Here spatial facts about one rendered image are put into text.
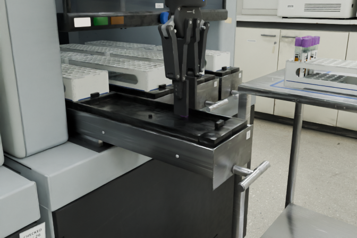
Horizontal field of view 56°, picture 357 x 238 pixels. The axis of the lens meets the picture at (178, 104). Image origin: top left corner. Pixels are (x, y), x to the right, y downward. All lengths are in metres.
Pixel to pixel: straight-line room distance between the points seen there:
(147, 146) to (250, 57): 2.53
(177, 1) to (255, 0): 3.14
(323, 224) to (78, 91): 0.96
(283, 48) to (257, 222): 1.61
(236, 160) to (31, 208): 0.35
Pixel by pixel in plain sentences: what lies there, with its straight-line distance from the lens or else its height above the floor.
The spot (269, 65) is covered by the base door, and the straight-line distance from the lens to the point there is 3.01.
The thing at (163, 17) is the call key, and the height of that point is 0.98.
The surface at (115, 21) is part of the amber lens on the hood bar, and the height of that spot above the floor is 0.98.
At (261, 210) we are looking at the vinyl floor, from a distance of 1.86.
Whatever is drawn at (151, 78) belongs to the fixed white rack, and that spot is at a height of 0.85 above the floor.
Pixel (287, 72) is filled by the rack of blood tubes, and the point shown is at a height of 0.85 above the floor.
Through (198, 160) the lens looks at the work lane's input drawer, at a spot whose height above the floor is 0.78.
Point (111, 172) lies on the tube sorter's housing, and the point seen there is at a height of 0.68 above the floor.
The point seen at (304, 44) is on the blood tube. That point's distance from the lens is 0.84.
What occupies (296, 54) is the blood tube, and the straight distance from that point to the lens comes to 0.86.
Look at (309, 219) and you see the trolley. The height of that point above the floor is 0.28.
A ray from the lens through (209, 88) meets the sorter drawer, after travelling 0.95.
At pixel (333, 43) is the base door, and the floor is 0.73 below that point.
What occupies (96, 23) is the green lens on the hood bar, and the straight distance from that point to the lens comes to 0.71.
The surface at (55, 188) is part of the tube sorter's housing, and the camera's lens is 0.64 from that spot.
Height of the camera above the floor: 1.01
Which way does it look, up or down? 16 degrees down
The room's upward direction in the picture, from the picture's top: straight up
